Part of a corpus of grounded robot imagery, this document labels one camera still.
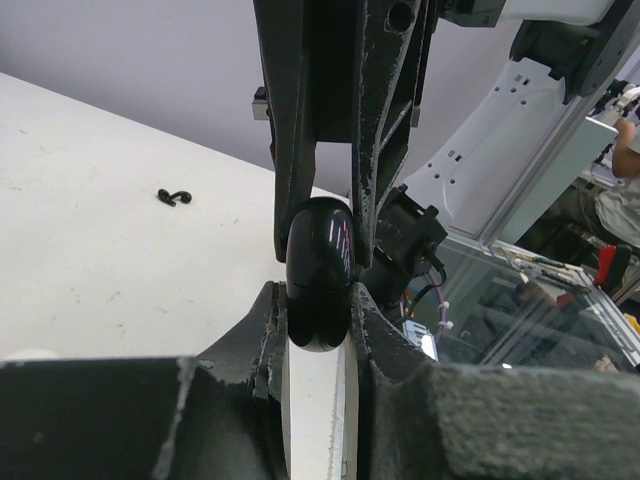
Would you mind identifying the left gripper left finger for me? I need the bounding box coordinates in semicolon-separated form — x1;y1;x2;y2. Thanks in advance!
1;282;290;479

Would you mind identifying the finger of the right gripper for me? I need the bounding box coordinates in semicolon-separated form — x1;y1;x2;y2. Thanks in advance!
253;0;318;263
351;1;435;268

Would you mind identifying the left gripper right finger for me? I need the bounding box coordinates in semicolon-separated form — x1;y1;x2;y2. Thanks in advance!
349;284;639;479

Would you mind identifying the black earbud case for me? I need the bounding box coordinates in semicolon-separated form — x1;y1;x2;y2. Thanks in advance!
286;197;357;352

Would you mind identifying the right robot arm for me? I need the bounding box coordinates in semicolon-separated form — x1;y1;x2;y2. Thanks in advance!
254;1;639;306

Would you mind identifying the seated person in background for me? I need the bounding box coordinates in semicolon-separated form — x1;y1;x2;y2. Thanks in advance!
562;118;639;249

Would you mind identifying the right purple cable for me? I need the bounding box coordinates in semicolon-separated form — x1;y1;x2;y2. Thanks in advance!
399;284;456;346

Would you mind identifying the aluminium frame post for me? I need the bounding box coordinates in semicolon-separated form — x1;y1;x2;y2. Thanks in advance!
477;44;640;249

